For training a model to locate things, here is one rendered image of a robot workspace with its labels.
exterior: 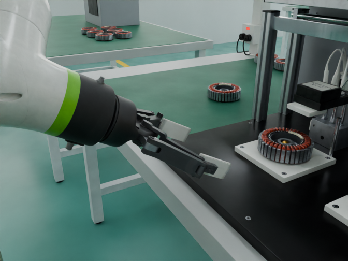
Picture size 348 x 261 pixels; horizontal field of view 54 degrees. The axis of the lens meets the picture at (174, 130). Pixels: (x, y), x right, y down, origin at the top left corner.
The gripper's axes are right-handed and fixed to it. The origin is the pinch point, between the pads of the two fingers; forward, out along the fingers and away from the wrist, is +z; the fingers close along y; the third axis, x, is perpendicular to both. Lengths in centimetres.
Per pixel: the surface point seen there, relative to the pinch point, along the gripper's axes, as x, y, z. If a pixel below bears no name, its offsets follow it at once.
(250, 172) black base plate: -0.5, 1.5, 13.5
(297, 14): 35.2, -19.3, 23.4
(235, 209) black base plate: -5.1, 9.9, 4.6
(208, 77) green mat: 11, -66, 45
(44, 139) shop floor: -89, -196, 38
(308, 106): 16.5, -0.2, 20.5
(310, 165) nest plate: 6.2, 6.5, 22.1
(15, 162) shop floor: -99, -168, 18
